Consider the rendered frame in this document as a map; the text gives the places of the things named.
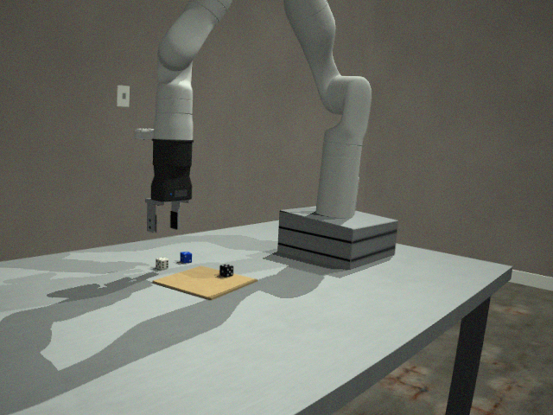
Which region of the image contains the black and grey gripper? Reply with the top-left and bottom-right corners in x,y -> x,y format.
134,112 -> 194,233

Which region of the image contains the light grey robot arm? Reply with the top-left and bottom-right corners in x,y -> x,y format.
156,0 -> 372,218

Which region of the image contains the blue die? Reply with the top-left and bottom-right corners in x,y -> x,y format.
180,252 -> 192,264

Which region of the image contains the tan flat square mat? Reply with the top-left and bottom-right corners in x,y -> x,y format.
152,266 -> 257,300

